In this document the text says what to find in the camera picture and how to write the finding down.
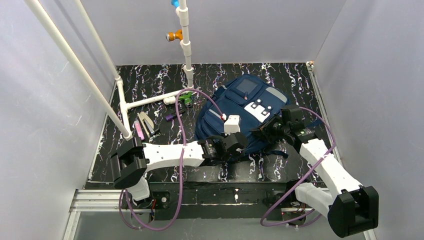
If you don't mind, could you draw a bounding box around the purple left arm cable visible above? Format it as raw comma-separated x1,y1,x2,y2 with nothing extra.
118,88,228,232

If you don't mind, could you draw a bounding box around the blue pipe fitting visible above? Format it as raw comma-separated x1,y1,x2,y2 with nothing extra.
171,0,180,8

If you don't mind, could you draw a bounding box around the navy blue backpack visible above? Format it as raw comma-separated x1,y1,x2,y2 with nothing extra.
193,74,324,160

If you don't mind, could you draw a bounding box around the purple cylinder object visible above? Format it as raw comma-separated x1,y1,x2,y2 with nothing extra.
165,109,186,122

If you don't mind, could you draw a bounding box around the silver wrench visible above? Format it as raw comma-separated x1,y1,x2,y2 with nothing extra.
193,87,201,94

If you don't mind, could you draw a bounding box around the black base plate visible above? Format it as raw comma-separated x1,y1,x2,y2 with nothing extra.
129,182,291,221

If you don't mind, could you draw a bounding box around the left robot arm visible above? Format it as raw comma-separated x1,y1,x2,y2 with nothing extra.
109,132,248,201

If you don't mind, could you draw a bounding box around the orange hose nozzle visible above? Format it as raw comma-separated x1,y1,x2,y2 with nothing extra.
165,29,184,42

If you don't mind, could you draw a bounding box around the green hose nozzle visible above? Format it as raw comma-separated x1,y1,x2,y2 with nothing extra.
178,91,193,108

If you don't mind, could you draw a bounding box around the pink marker pen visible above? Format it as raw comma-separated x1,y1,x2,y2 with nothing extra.
133,120,145,141

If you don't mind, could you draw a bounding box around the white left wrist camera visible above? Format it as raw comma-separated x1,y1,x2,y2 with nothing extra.
223,115,241,136

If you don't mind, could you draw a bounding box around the beige and grey stapler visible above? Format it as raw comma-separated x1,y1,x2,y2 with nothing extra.
137,111,160,137

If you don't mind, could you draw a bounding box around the white PVC pipe frame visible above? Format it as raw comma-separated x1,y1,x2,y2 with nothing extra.
23,0,197,142

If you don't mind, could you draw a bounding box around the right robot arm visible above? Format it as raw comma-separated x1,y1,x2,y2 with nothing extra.
252,104,379,238

